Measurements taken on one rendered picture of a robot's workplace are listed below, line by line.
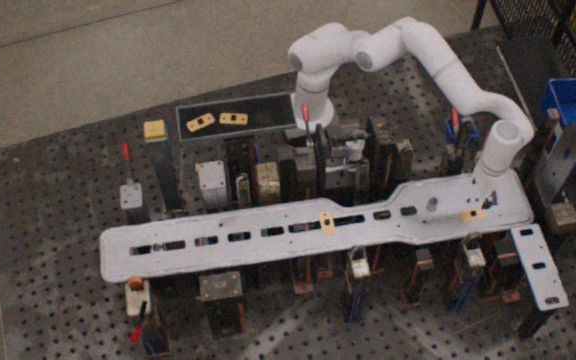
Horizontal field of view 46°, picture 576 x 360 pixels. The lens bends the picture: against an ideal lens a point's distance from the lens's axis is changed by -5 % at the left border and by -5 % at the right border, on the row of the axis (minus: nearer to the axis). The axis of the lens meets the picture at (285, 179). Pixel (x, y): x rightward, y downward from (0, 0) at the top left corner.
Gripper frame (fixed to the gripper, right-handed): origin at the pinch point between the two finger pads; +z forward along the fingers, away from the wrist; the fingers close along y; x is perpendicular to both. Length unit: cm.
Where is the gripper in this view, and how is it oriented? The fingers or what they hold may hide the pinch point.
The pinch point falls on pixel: (481, 193)
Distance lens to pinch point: 216.5
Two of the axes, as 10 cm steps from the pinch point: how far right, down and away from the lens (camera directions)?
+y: 1.6, 8.2, -5.4
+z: 0.1, 5.5, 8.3
